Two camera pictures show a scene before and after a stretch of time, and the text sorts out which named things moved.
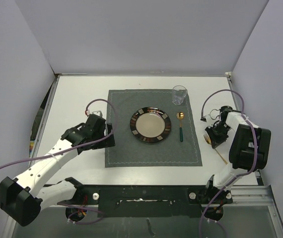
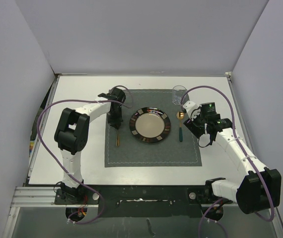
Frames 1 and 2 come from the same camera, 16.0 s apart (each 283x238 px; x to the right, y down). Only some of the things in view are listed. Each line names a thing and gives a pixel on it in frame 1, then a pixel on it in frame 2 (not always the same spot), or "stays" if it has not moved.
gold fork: (208, 139) -> (117, 138)
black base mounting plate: (151, 201) stays
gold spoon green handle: (180, 115) stays
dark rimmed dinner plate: (150, 124) stays
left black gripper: (107, 142) -> (115, 123)
